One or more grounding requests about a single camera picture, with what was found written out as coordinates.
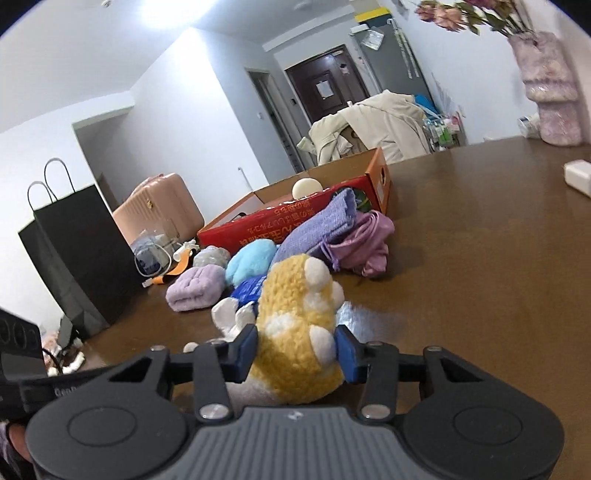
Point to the red cardboard box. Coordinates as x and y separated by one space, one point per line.
258 226

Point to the brown chair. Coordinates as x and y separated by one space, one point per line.
353 141

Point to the lavender towel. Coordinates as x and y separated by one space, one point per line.
196 288

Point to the white plastic object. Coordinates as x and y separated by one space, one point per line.
184 247

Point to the white plush toy blue outfit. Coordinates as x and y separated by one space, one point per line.
226 314

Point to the cream round ball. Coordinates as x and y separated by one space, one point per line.
307 188

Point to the yellow box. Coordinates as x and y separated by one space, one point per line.
374 14

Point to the dark brown door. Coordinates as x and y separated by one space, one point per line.
318 69

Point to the pink satin cloth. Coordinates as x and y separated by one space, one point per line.
364 249

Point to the dried pink roses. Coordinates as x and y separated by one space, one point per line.
443 16

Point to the orange object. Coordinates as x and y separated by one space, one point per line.
182 264

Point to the grey fridge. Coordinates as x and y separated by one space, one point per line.
392 64

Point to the white charger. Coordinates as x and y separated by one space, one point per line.
577 177

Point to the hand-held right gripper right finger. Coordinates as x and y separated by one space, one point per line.
348 357

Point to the clear plastic packet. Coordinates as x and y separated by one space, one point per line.
373 38

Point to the clear plastic bag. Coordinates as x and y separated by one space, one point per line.
150 261

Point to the light blue fluffy cloth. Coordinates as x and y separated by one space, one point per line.
249 263

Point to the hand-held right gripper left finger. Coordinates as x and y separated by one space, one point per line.
244 351

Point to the black paper bag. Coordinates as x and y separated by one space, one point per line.
78 258

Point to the yellow knitted plush toy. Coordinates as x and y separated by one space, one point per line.
291 341

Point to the small rack with bottles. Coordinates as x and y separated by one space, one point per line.
443 131

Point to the purple knitted cloth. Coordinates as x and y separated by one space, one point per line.
314 226

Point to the small white container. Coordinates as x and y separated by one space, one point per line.
528 125

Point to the beige coat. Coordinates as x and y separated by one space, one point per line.
392 124

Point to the pink textured vase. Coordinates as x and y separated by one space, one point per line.
549 83

